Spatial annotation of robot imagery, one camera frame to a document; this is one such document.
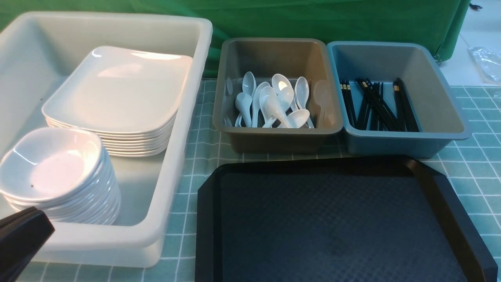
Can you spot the blue plastic chopstick bin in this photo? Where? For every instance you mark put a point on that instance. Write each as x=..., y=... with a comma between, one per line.
x=439, y=115

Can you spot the pile of white spoons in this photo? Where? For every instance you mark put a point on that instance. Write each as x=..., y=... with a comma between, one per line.
x=268, y=103

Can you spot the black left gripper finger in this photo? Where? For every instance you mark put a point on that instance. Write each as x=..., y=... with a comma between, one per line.
x=22, y=235

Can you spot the brown plastic spoon bin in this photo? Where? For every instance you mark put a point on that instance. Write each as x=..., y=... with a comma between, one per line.
x=265, y=57

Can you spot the large white plastic bin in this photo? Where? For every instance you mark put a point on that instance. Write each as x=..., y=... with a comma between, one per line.
x=39, y=49

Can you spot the pile of black chopsticks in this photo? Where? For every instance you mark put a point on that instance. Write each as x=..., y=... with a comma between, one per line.
x=369, y=108

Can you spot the black serving tray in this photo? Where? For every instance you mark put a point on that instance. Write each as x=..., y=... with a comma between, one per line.
x=358, y=219

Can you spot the clear plastic bag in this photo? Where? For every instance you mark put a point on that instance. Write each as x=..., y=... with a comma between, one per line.
x=488, y=63

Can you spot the checkered teal tablecloth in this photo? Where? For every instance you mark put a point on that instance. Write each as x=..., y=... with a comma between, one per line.
x=472, y=167

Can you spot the stack of white square plates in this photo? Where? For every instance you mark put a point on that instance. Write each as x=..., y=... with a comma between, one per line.
x=119, y=144

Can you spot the green backdrop cloth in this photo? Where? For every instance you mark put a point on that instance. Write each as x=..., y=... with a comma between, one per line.
x=434, y=24

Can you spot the stack of white small bowls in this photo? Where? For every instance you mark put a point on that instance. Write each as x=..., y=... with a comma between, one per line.
x=65, y=172

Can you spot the large white square plate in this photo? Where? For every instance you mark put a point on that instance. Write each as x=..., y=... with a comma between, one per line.
x=121, y=91

